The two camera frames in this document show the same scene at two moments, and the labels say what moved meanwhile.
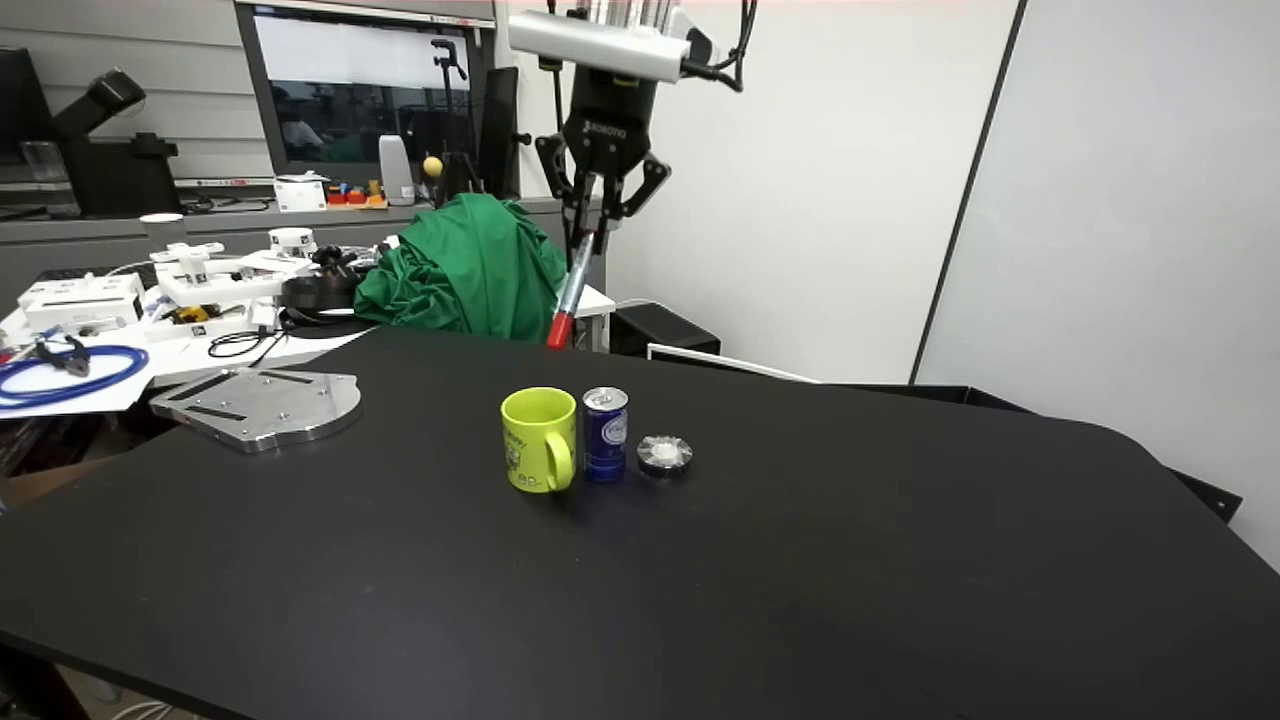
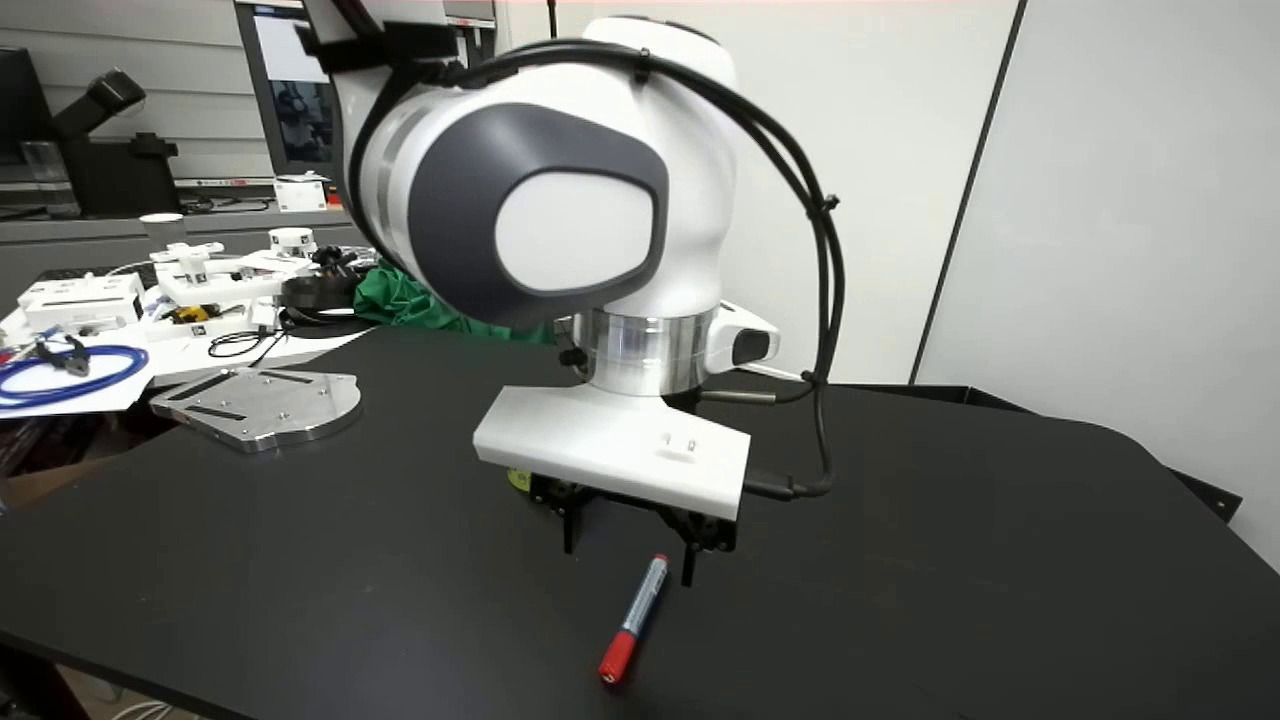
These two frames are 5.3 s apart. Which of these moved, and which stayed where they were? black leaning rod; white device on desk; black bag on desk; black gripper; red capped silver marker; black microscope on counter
Moved: red capped silver marker; black gripper
Stayed: black bag on desk; black microscope on counter; white device on desk; black leaning rod
